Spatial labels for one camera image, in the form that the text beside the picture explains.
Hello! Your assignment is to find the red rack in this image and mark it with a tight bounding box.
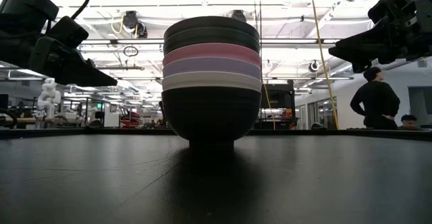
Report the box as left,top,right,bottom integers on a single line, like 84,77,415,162
119,107,142,130

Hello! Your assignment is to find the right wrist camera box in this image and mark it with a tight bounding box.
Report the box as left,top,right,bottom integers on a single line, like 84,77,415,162
367,0,418,25

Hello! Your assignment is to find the long ceiling light bar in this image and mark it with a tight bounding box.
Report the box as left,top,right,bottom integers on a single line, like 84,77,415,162
80,37,338,45

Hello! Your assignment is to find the white humanoid robot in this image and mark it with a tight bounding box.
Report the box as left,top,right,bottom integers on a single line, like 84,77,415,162
36,78,62,130

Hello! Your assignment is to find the thin yellow cable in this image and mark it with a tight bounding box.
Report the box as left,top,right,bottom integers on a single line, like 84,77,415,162
262,83,277,131

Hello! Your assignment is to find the black hanging ring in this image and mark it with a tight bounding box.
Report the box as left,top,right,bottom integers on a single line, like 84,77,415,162
122,45,140,57

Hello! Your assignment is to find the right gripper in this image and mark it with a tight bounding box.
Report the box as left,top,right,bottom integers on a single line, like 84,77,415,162
328,0,432,74

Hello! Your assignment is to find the purple bowl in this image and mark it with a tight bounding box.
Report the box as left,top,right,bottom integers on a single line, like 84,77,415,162
162,57,263,82

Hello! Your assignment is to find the person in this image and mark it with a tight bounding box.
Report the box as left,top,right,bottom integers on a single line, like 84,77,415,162
349,66,402,131
397,114,423,132

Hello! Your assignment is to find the pink bowl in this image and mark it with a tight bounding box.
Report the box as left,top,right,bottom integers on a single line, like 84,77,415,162
162,43,262,69

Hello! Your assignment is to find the black equipment cabinet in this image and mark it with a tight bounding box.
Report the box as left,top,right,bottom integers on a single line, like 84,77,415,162
261,84,298,130

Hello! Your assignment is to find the white bowl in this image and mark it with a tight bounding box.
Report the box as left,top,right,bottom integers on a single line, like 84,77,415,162
161,71,263,93

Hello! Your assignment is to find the white cabinet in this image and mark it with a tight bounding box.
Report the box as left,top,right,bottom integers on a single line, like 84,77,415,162
103,102,121,128

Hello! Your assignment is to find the black bowl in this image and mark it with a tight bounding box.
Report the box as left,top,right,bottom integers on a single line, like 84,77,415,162
163,16,261,43
161,86,263,150

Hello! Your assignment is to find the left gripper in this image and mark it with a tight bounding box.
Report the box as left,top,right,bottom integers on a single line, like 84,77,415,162
0,31,118,88

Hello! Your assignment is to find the thick yellow cable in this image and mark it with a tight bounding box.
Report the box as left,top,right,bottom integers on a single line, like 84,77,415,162
308,0,340,131

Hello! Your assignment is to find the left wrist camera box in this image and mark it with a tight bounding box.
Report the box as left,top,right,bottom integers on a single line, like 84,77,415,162
45,16,89,49

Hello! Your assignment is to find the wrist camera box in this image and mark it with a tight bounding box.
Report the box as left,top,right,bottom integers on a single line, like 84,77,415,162
45,16,89,49
367,0,418,25

